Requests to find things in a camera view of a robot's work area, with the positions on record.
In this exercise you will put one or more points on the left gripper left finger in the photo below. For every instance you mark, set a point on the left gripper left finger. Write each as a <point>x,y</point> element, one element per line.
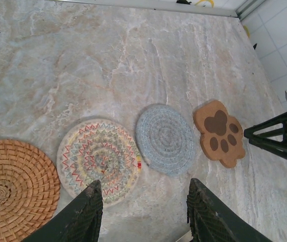
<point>82,219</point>

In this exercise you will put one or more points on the multicolour zigzag woven coaster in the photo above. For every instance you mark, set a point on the multicolour zigzag woven coaster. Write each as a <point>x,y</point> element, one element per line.
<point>98,151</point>

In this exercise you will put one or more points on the paw-shaped cork coaster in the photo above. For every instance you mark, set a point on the paw-shaped cork coaster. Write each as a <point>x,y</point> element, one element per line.
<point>234,156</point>

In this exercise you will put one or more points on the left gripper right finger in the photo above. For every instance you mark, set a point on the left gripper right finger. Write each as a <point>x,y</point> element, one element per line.
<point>208,221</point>

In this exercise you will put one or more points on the aluminium frame post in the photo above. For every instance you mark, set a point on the aluminium frame post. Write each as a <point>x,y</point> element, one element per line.
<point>249,7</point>

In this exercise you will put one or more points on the round rattan coaster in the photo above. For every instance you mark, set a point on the round rattan coaster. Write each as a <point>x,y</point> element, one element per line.
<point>19,176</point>

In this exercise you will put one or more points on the blue woven round coaster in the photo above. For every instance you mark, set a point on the blue woven round coaster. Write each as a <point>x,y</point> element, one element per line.
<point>166,138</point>

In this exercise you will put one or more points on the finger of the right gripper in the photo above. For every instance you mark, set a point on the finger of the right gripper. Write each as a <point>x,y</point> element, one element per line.
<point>251,132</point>
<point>272,150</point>

